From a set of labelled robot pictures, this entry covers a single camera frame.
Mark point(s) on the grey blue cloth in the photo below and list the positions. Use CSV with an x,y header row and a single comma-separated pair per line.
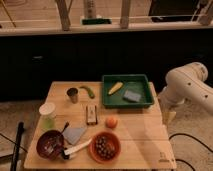
x,y
73,134

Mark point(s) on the green base stand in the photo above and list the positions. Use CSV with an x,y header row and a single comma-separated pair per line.
x,y
96,21

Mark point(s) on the orange apple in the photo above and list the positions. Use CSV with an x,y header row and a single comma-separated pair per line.
x,y
111,122

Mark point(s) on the green plastic tray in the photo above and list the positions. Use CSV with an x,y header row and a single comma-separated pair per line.
x,y
134,82

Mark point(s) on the white handled knife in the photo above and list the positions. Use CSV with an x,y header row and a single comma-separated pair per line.
x,y
70,152

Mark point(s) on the orange bowl with nuts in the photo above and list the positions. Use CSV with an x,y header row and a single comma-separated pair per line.
x,y
105,147

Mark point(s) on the metal cup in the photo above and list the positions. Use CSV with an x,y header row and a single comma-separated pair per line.
x,y
72,93

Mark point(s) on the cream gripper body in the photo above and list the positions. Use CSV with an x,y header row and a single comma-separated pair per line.
x,y
168,116

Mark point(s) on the small wooden block toy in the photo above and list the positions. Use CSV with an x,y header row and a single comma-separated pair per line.
x,y
91,114

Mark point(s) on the blue grey sponge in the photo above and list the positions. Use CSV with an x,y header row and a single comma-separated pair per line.
x,y
131,96

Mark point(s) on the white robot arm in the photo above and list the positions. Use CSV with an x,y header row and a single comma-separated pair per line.
x,y
185,82

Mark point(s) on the black spoon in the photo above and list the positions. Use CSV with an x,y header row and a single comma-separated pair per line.
x,y
65,126

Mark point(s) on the dark red bowl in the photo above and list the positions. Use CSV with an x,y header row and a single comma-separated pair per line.
x,y
50,144

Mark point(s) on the yellow corn cob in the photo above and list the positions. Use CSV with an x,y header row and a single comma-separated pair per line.
x,y
115,87

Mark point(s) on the black pole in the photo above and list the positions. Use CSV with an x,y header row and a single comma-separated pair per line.
x,y
17,146

